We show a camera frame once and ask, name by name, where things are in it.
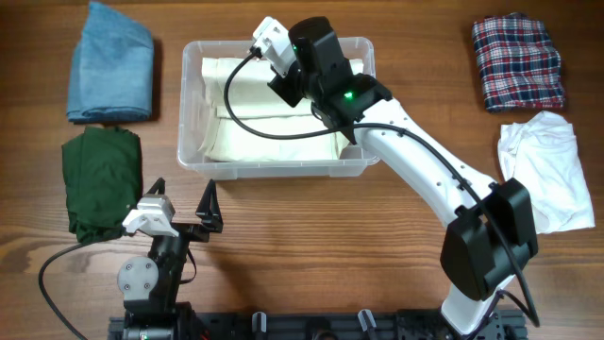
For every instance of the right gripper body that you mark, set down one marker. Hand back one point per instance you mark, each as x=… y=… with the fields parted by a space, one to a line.
x=293 y=87

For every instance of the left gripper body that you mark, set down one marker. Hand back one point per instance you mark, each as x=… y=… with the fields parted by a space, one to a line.
x=191 y=231

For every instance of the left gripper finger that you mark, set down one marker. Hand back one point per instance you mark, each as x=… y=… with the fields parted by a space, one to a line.
x=208 y=210
x=158 y=188

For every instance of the cream cloth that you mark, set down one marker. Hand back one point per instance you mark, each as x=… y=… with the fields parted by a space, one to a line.
x=258 y=107

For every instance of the clear plastic storage container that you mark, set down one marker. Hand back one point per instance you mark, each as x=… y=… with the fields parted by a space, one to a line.
x=194 y=118

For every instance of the plaid cloth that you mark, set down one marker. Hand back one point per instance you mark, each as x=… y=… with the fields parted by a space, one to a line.
x=518 y=64

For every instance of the white cloth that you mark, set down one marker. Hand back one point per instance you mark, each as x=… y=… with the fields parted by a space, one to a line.
x=543 y=155

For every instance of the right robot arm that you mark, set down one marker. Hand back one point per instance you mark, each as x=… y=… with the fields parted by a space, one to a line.
x=490 y=232

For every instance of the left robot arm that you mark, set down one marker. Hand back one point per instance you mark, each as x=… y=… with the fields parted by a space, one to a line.
x=150 y=283

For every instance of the dark green folded cloth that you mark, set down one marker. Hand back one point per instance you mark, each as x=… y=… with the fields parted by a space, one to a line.
x=103 y=176

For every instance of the blue folded towel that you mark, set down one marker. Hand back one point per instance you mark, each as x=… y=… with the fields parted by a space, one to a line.
x=111 y=76

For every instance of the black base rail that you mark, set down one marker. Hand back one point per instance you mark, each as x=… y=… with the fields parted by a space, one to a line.
x=402 y=325

